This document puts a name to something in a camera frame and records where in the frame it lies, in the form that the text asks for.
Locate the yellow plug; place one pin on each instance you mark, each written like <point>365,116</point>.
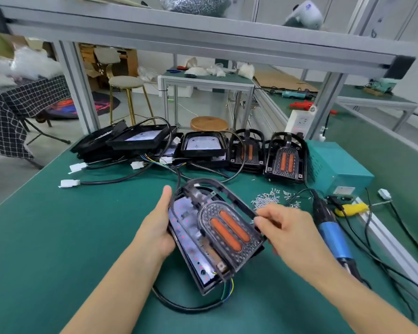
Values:
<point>353,209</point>

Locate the stack of unassembled lamp housings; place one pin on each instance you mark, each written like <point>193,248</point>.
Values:
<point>132,142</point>

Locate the heap of small silver screws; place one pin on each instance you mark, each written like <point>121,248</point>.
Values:
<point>268,200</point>

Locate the small green workbench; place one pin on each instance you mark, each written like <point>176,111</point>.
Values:
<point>205,80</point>

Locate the round brown wooden stool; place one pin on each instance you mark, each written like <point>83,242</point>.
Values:
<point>209,123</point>

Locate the colourful round rug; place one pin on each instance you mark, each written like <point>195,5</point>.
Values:
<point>76,106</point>

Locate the white plastic bags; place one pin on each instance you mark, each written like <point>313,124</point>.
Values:
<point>17,66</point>

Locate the red tool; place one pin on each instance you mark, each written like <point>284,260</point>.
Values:
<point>303,105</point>

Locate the aluminium shelf frame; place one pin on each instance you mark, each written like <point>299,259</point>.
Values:
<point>195,34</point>

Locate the teal hand tool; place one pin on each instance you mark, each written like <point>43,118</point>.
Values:
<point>292,94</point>

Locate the person's right hand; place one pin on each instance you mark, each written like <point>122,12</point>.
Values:
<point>299,240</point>

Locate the black cover orange strips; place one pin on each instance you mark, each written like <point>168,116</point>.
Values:
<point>285,162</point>
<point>230,229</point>
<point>247,151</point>

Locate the clear bag of screws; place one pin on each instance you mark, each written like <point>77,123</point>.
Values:
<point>195,3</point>

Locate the white crumpled bag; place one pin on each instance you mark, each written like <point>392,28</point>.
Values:
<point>246,71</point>

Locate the person's left hand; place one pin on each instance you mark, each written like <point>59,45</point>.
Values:
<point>157,229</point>

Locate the black checked cloth table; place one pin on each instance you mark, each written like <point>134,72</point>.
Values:
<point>21,114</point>

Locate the green workbench white legs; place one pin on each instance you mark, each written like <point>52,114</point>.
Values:
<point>376,99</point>

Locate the round beige stool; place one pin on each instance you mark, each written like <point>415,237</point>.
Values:
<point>125,82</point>

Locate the black lamp housing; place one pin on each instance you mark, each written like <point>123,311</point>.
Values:
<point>188,240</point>

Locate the white power strip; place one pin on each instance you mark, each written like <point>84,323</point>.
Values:
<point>299,121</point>

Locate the white handheld device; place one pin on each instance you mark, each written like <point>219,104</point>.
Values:
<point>304,14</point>

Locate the brown wooden cabinet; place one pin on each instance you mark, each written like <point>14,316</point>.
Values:
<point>115,59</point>

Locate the person's left forearm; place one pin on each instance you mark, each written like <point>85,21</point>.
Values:
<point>115,299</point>

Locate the teal power supply box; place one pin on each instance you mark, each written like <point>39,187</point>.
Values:
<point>338,167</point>

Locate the blue black electric screwdriver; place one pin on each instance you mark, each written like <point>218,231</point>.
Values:
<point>332,234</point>

